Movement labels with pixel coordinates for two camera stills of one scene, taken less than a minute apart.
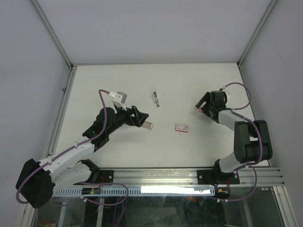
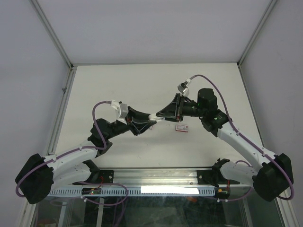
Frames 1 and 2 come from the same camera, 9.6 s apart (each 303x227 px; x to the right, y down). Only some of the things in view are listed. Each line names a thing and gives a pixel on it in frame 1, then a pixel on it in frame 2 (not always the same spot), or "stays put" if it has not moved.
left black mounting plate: x=106 y=176 stays put
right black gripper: x=206 y=98 → x=174 y=109
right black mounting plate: x=213 y=177 stays put
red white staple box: x=182 y=127 stays put
